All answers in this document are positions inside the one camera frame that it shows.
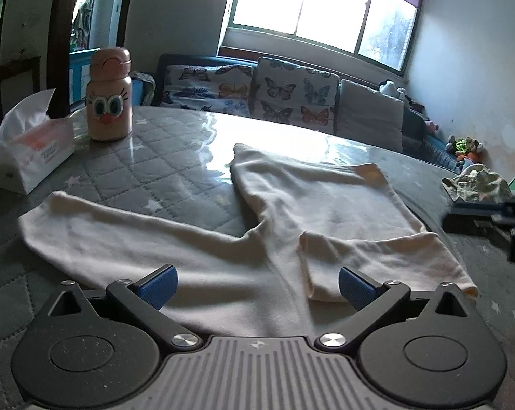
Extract wide butterfly print cushion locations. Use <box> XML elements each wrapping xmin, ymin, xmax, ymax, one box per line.
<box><xmin>161</xmin><ymin>64</ymin><xmax>257</xmax><ymax>119</ymax></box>

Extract blue cabinet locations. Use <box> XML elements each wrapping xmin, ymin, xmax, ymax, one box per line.
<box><xmin>68</xmin><ymin>46</ymin><xmax>103</xmax><ymax>107</ymax></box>

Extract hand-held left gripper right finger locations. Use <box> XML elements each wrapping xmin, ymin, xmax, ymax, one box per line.
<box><xmin>315</xmin><ymin>266</ymin><xmax>476</xmax><ymax>350</ymax></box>

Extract square butterfly print cushion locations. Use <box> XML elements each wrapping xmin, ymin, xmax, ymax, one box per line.
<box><xmin>250</xmin><ymin>56</ymin><xmax>342</xmax><ymax>136</ymax></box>

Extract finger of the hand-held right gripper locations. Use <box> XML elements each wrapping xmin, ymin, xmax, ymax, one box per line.
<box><xmin>442</xmin><ymin>202</ymin><xmax>512</xmax><ymax>234</ymax></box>

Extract white tissue box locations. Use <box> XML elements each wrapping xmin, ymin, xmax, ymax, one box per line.
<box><xmin>0</xmin><ymin>117</ymin><xmax>77</xmax><ymax>196</ymax></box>

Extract large window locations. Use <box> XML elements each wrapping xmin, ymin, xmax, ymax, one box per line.
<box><xmin>220</xmin><ymin>0</ymin><xmax>425</xmax><ymax>74</ymax></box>

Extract pink cartoon-eyed bottle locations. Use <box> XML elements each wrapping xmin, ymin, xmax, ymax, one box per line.
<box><xmin>85</xmin><ymin>47</ymin><xmax>133</xmax><ymax>141</ymax></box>

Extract camouflage print hat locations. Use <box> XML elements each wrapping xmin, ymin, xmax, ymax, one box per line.
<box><xmin>442</xmin><ymin>163</ymin><xmax>513</xmax><ymax>203</ymax></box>

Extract white plush toy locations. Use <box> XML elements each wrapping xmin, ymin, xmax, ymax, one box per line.
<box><xmin>378</xmin><ymin>80</ymin><xmax>407</xmax><ymax>104</ymax></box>

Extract dark blue sofa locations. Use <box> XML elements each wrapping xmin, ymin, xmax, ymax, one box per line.
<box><xmin>152</xmin><ymin>53</ymin><xmax>461</xmax><ymax>172</ymax></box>

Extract white tissue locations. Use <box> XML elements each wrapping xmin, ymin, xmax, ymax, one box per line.
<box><xmin>0</xmin><ymin>88</ymin><xmax>57</xmax><ymax>147</ymax></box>

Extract plain grey cushion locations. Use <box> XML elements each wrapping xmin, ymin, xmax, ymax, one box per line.
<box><xmin>335</xmin><ymin>79</ymin><xmax>406</xmax><ymax>153</ymax></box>

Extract cream white pants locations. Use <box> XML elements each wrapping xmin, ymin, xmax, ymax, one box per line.
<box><xmin>17</xmin><ymin>142</ymin><xmax>479</xmax><ymax>339</ymax></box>

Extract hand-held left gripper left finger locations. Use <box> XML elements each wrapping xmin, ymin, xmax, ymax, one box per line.
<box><xmin>47</xmin><ymin>263</ymin><xmax>203</xmax><ymax>348</ymax></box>

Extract pile of small plush toys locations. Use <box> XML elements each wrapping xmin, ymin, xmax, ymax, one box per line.
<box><xmin>446</xmin><ymin>135</ymin><xmax>485</xmax><ymax>167</ymax></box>

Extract dark wooden door frame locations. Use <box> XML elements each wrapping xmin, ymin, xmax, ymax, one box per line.
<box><xmin>47</xmin><ymin>0</ymin><xmax>139</xmax><ymax>117</ymax></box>

